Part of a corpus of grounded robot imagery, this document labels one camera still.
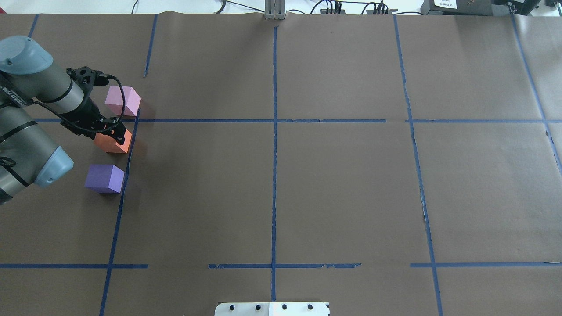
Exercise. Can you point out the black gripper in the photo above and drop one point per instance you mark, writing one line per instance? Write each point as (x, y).
(86, 110)

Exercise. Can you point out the orange foam block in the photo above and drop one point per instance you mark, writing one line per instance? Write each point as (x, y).
(110, 145)

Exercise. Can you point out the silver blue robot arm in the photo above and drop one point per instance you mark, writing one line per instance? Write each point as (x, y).
(29, 76)

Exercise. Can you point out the light pink foam block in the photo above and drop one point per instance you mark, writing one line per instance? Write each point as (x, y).
(129, 98)

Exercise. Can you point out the dark purple foam block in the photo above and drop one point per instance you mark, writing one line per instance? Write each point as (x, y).
(105, 179)

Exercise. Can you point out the black computer box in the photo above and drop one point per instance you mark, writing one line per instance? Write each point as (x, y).
(464, 8)

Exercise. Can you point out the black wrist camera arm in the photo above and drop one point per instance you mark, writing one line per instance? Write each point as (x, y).
(87, 79)

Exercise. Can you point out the aluminium frame post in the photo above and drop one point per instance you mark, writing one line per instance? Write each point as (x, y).
(274, 10)

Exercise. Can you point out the white pedestal column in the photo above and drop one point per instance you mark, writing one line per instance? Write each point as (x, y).
(273, 309)

